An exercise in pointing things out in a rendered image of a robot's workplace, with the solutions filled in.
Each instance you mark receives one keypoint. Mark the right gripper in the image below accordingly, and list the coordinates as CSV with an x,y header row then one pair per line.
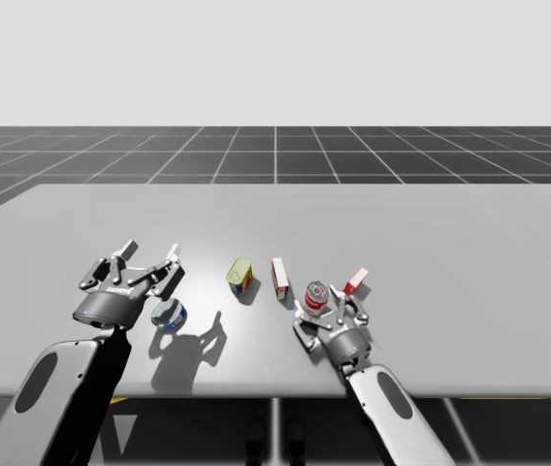
x,y
346,347

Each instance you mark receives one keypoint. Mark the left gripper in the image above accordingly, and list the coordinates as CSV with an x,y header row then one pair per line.
x,y
110,303

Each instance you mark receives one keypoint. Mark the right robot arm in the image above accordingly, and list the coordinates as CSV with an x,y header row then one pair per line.
x,y
392,412

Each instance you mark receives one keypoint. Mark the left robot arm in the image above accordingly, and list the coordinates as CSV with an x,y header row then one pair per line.
x,y
57,388

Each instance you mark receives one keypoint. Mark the red and white can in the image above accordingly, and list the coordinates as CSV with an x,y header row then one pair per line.
x,y
315,298

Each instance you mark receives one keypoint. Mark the blue flat can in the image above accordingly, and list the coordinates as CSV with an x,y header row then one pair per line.
x,y
169,314

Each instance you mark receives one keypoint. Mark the green and blue rectangular can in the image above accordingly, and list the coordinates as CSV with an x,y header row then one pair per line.
x,y
240,276

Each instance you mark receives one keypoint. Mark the red and white carton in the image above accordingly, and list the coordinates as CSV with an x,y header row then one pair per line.
x,y
280,277

